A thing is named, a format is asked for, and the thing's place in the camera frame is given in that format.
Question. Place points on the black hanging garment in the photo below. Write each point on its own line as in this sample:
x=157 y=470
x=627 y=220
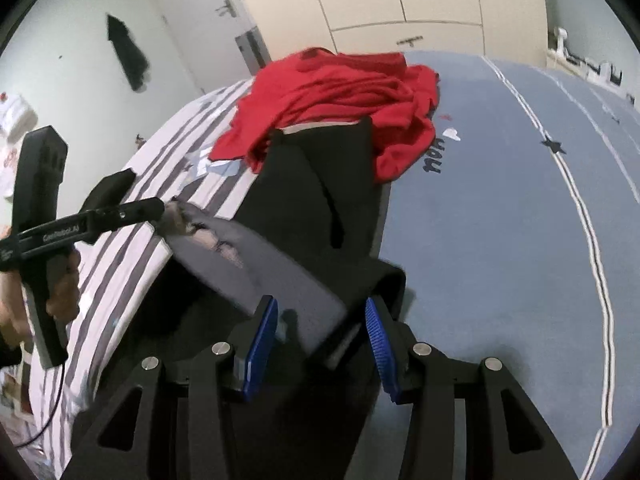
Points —
x=127 y=55

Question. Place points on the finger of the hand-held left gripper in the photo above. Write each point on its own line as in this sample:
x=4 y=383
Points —
x=145 y=210

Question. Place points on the black and white gadget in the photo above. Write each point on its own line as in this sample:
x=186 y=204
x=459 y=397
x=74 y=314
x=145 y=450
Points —
x=605 y=72

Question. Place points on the white door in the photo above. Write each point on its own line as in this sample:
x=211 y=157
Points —
x=200 y=45

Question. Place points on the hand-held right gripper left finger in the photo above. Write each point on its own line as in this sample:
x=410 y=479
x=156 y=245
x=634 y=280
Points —
x=260 y=350

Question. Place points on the red garment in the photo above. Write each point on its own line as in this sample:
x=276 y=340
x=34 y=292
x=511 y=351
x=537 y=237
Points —
x=340 y=90

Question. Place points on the bed with striped star sheet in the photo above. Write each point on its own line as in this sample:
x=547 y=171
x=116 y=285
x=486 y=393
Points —
x=500 y=235

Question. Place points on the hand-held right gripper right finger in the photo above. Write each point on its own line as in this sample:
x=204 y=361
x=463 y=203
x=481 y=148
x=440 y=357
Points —
x=382 y=350

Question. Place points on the person's left hand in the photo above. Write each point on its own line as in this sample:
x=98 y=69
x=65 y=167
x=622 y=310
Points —
x=67 y=290

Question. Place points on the white plastic bag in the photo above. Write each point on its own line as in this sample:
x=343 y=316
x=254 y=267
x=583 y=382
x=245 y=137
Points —
x=17 y=117

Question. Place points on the dark suitcase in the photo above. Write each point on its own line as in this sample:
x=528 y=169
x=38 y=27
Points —
x=252 y=50

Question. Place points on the folded black garment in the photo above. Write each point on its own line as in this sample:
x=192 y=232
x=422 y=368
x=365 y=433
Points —
x=112 y=187

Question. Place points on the black pants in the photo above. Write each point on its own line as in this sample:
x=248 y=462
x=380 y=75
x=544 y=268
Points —
x=310 y=185

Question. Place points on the white small appliance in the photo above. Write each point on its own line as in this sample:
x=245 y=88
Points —
x=560 y=42

